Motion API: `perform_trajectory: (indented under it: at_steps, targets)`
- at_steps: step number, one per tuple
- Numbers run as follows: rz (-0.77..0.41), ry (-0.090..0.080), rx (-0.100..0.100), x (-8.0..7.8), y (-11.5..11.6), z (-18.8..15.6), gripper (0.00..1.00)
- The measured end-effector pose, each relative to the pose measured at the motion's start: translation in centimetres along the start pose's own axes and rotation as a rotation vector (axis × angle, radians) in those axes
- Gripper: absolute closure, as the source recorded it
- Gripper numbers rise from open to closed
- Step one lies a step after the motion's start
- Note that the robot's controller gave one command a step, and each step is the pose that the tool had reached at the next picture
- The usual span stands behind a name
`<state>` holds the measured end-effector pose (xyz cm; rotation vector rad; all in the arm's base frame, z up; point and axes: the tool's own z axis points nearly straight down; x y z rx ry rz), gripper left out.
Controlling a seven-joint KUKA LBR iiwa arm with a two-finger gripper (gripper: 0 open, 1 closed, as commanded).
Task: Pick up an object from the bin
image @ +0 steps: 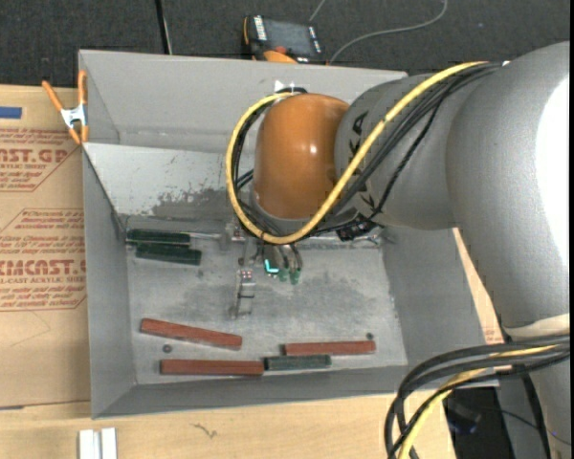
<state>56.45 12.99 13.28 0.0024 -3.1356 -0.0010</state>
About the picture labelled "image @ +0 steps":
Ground grey metal bin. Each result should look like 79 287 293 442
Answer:
77 49 490 420

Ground brown cardboard board red print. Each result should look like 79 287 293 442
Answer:
0 82 507 411

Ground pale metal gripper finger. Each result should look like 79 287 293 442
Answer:
223 222 247 253
228 268 257 320

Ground red-brown flat block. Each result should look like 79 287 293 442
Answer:
159 358 266 379
139 317 244 352
281 339 378 358

